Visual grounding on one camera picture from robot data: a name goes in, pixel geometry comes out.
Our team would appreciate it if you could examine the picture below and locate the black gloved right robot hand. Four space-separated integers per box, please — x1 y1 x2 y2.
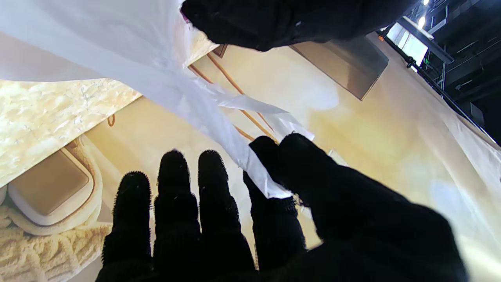
96 133 468 282

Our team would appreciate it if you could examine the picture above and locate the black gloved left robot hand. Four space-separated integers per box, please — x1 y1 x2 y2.
181 0 419 52

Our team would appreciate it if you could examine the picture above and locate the white plastic bag orange logo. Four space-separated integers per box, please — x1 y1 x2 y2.
0 0 315 199

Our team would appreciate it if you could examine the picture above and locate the bright studio light panel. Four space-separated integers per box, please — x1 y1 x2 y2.
386 22 429 66

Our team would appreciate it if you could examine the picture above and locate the black backdrop stand pole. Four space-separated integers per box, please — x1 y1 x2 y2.
378 31 501 143

